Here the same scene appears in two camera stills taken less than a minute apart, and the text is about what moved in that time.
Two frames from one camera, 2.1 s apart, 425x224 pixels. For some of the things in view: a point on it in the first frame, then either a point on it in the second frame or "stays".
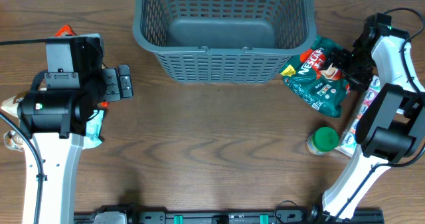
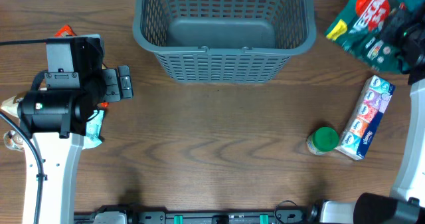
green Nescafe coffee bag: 325,89 -> 361,28
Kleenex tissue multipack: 348,143 stays
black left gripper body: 107,82 stays
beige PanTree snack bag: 12,138 stays
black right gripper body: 347,68 -> 394,26
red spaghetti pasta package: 66,30 stays
